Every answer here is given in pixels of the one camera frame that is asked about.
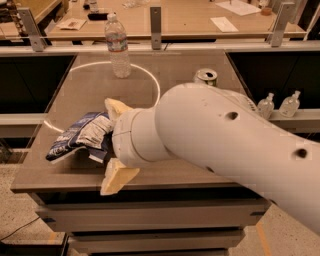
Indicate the small clear bottle right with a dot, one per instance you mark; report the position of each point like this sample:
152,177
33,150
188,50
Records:
290,105

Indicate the green 7up soda can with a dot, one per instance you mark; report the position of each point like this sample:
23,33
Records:
206,76

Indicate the metal bracket post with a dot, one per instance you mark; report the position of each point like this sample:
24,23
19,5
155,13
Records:
31,29
155,23
284,14

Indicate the tan envelope packet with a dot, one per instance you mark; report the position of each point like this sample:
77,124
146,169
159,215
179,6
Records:
71,24

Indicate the small clear bottle left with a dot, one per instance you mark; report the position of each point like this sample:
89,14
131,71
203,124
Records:
266,106

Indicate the clear plastic water bottle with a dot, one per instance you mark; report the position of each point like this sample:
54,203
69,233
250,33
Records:
117,43

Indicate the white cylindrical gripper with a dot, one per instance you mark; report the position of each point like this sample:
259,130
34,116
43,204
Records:
122,139

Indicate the right metal bracket post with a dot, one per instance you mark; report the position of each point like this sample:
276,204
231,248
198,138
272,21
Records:
284,14

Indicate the middle metal bracket post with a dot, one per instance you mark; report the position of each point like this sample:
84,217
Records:
155,23

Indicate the small clear bottle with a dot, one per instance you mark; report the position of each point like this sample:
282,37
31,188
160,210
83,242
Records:
290,105
266,106

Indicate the grey drawer cabinet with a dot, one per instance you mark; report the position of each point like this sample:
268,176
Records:
157,222

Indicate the white paper corner sheet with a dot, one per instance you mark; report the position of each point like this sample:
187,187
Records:
238,7

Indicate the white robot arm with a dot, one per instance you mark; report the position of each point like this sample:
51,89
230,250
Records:
211,129

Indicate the blue chip bag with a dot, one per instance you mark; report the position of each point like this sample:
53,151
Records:
92,132

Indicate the left metal bracket post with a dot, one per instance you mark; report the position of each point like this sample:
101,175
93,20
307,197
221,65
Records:
31,29

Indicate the black object on back table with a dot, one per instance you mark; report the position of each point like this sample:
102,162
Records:
97,16

